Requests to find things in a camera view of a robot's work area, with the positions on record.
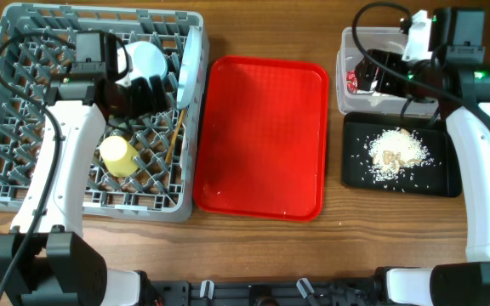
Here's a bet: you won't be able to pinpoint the light blue bowl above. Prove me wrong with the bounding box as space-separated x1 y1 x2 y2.
117 41 168 87

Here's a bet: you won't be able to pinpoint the wooden chopstick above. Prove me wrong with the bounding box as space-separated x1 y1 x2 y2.
165 109 186 165

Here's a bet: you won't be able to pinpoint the light blue plate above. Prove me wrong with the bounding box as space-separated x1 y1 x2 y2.
176 26 202 110

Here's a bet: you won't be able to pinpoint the yellow cup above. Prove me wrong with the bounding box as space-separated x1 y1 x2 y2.
100 135 139 178

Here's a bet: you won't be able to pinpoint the red snack wrapper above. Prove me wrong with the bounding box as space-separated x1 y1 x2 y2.
346 70 358 94

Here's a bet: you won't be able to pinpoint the rice and food scraps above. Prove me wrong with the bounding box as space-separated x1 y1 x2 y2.
350 127 436 190

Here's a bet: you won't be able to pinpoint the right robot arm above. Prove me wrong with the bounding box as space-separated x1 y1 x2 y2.
374 7 490 305

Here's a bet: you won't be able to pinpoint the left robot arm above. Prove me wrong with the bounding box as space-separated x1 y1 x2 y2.
0 31 164 305

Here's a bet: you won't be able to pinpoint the grey dishwasher rack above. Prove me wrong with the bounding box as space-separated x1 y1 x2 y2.
0 3 205 222

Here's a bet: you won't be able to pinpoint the black waste tray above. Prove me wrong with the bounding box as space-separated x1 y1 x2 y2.
341 112 462 197

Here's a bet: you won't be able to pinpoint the clear plastic bin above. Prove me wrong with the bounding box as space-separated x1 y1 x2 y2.
336 27 437 116

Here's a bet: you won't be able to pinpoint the red plastic tray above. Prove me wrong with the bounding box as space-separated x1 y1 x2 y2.
193 55 330 222

